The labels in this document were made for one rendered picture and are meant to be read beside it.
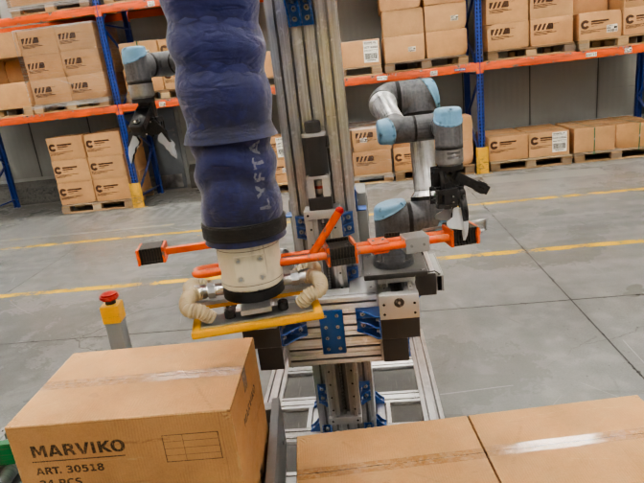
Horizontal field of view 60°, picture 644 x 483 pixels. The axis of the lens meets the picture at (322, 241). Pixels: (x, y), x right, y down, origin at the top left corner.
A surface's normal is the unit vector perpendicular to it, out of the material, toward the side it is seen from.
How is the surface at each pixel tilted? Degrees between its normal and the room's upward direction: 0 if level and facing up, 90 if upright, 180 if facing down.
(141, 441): 90
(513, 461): 0
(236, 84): 80
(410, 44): 87
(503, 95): 90
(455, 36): 88
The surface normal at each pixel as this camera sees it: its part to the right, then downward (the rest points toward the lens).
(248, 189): 0.44, -0.07
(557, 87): -0.06, 0.30
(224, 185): -0.15, 0.03
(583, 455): -0.11, -0.95
